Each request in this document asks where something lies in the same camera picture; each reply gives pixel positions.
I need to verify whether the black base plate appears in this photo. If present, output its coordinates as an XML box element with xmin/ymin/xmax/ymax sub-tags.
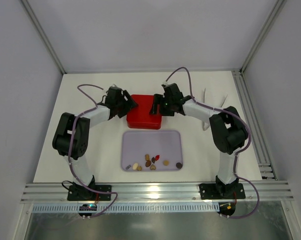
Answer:
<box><xmin>67</xmin><ymin>184</ymin><xmax>112</xmax><ymax>202</ymax></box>
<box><xmin>199</xmin><ymin>182</ymin><xmax>246</xmax><ymax>200</ymax></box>

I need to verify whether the aluminium frame right post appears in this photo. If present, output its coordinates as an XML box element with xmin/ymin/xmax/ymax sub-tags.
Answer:
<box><xmin>231</xmin><ymin>0</ymin><xmax>287</xmax><ymax>76</ymax></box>

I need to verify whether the dark round chocolate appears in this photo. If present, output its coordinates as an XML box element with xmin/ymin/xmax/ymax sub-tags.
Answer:
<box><xmin>176</xmin><ymin>162</ymin><xmax>183</xmax><ymax>169</ymax></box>

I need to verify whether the aluminium frame left post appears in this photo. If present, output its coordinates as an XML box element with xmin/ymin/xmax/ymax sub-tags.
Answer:
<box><xmin>19</xmin><ymin>0</ymin><xmax>67</xmax><ymax>75</ymax></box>

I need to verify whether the red box lid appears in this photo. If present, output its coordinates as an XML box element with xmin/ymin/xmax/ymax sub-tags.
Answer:
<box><xmin>126</xmin><ymin>94</ymin><xmax>162</xmax><ymax>123</ymax></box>

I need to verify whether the aluminium frame post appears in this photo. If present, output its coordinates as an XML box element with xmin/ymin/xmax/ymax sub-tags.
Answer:
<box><xmin>231</xmin><ymin>0</ymin><xmax>287</xmax><ymax>76</ymax></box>
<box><xmin>19</xmin><ymin>0</ymin><xmax>67</xmax><ymax>75</ymax></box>

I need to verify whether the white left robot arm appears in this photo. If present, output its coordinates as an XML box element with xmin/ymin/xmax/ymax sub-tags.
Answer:
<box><xmin>52</xmin><ymin>84</ymin><xmax>138</xmax><ymax>195</ymax></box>

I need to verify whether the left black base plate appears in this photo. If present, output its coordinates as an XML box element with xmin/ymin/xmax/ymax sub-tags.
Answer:
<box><xmin>67</xmin><ymin>184</ymin><xmax>112</xmax><ymax>202</ymax></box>

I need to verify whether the aluminium mounting rail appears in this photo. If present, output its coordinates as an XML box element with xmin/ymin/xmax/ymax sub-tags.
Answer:
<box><xmin>21</xmin><ymin>180</ymin><xmax>294</xmax><ymax>203</ymax></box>

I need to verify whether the red chocolate box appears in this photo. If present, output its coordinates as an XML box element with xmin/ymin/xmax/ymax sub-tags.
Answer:
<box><xmin>127</xmin><ymin>121</ymin><xmax>162</xmax><ymax>130</ymax></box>

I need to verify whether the slotted cable duct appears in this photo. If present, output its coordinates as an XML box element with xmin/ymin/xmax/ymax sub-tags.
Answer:
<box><xmin>32</xmin><ymin>202</ymin><xmax>220</xmax><ymax>214</ymax></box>

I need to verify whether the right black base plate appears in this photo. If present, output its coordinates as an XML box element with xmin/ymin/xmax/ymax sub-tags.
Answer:
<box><xmin>199</xmin><ymin>182</ymin><xmax>246</xmax><ymax>200</ymax></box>

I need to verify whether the brown leaf chocolate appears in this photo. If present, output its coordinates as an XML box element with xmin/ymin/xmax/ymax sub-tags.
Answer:
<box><xmin>145</xmin><ymin>160</ymin><xmax>152</xmax><ymax>167</ymax></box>

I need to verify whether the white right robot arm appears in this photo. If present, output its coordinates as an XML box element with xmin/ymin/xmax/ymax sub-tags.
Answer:
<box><xmin>149</xmin><ymin>83</ymin><xmax>251</xmax><ymax>197</ymax></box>

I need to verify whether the lilac plastic tray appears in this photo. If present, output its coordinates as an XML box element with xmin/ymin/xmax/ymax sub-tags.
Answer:
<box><xmin>120</xmin><ymin>130</ymin><xmax>184</xmax><ymax>172</ymax></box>

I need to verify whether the white swirl oval chocolate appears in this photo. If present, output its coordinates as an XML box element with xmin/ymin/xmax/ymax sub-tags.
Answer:
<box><xmin>132</xmin><ymin>162</ymin><xmax>139</xmax><ymax>170</ymax></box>

